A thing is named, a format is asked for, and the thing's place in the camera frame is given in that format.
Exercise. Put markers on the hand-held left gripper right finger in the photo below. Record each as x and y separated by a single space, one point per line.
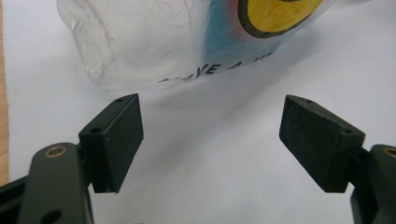
320 146

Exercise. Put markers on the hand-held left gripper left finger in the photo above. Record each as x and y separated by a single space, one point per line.
115 143

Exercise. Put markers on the clear plastic bag yellow print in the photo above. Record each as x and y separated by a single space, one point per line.
140 40

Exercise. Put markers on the light blue table mat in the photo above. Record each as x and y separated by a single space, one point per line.
218 149

